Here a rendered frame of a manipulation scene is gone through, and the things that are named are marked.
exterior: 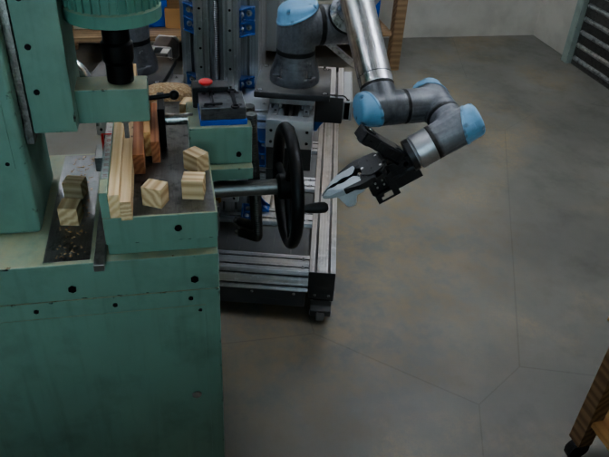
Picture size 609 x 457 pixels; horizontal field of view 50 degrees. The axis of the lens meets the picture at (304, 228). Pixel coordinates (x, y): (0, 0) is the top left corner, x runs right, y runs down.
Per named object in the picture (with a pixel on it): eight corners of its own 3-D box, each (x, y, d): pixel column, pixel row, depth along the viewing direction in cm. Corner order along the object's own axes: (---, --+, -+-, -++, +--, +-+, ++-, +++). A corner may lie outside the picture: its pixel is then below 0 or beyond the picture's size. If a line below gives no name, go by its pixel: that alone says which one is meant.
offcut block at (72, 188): (64, 198, 141) (61, 182, 139) (70, 189, 144) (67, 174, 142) (82, 199, 141) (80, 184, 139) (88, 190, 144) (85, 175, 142)
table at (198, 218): (267, 235, 127) (267, 209, 124) (105, 247, 121) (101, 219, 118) (234, 104, 175) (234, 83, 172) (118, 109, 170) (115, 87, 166)
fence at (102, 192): (110, 218, 118) (106, 192, 115) (101, 218, 118) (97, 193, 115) (120, 87, 166) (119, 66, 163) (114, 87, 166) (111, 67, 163)
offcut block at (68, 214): (79, 226, 133) (76, 209, 131) (60, 225, 133) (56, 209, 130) (83, 215, 136) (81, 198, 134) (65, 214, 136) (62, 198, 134)
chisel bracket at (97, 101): (150, 128, 130) (147, 88, 125) (78, 131, 127) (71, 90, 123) (150, 112, 136) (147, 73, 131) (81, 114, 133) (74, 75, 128)
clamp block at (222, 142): (252, 163, 144) (252, 127, 138) (190, 167, 141) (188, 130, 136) (244, 133, 155) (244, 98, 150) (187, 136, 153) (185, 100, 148)
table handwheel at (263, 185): (288, 103, 154) (285, 211, 168) (203, 106, 150) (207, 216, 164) (314, 150, 129) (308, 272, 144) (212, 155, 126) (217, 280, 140)
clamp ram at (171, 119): (195, 146, 142) (193, 108, 136) (159, 148, 140) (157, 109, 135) (192, 127, 149) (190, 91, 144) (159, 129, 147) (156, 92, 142)
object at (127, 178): (132, 219, 118) (130, 201, 116) (121, 220, 118) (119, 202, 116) (137, 78, 172) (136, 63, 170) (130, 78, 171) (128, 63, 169)
